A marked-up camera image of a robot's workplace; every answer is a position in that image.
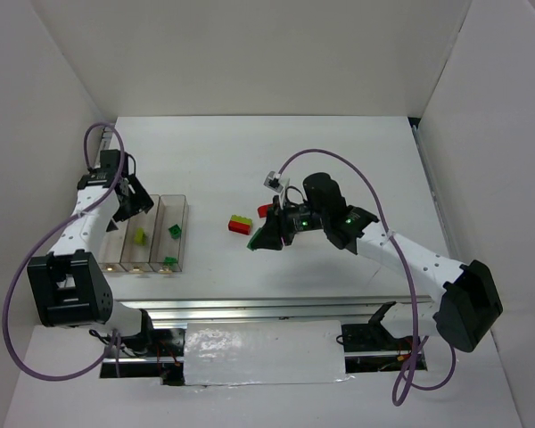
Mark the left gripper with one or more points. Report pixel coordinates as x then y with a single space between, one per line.
131 201

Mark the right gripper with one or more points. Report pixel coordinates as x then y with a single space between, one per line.
279 225

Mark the lime lego block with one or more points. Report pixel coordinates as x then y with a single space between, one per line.
140 237

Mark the green square lego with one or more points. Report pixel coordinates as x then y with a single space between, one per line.
175 231

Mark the small green lego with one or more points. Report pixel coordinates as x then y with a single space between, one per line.
169 262

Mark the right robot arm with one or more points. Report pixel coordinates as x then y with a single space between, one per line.
465 302

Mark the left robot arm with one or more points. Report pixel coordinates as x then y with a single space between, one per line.
68 284

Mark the red curved lego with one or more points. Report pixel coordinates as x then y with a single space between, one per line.
263 210

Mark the red and lime lego stack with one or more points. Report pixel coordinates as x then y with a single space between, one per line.
240 225

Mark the clear container right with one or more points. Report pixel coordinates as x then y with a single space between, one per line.
172 209

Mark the clear container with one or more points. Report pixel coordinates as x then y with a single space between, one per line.
172 209
113 245
136 259

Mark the clear container left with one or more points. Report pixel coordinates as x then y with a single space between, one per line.
113 245

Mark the clear container middle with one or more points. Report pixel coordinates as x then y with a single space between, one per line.
136 259

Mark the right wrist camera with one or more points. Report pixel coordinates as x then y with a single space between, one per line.
276 182

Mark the aluminium rail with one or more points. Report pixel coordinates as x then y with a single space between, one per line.
176 312

